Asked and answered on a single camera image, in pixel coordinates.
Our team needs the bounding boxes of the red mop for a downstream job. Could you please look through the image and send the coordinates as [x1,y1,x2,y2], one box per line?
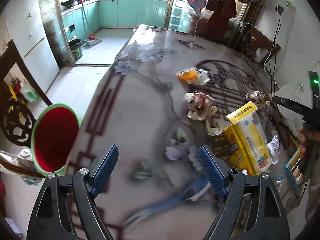
[80,0,95,41]

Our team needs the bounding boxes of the black wok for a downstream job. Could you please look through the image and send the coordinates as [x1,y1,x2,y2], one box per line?
[60,0,75,8]

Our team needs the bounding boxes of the yellow white medicine box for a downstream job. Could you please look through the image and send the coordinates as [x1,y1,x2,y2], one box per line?
[227,101,271,175]

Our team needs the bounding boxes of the red hanging garment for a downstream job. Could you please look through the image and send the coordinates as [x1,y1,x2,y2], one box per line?
[207,0,236,37]

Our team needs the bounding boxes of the black kitchen trash bin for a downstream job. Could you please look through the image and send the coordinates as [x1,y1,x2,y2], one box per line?
[68,38,82,60]

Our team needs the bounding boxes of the crumpled floral tissue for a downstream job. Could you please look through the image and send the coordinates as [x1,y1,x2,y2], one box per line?
[245,91,271,110]

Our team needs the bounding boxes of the clear plastic bag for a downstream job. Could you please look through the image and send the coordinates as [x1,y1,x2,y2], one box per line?
[267,135,284,190]

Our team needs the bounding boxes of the person's right hand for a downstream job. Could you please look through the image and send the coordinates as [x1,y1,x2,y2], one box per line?
[299,126,309,158]

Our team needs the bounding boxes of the colourful wrapper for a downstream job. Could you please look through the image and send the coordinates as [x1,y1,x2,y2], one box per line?
[184,92,217,121]

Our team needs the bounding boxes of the green red trash bin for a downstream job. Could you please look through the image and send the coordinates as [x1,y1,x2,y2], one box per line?
[30,103,82,177]

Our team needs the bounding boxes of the orange snack wrapper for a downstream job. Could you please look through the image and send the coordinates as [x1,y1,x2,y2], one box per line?
[176,67,210,86]

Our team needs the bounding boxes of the floral tablecloth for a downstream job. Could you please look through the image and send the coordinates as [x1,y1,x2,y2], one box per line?
[64,24,308,240]

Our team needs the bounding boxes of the wooden chair by wall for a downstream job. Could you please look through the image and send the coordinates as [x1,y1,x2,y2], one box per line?
[235,21,281,64]

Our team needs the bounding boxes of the yellow juice carton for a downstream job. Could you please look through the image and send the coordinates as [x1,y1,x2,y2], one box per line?
[222,125,256,176]

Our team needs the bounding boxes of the white refrigerator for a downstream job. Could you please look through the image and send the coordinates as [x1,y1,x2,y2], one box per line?
[1,0,59,92]

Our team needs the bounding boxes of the dark brown gold box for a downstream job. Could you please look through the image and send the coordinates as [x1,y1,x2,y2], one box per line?
[208,134,232,160]

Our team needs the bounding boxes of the teal kitchen cabinets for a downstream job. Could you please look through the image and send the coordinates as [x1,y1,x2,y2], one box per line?
[61,0,168,41]

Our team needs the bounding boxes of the dark wooden chair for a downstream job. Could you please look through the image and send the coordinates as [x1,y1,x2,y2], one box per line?
[1,40,53,148]

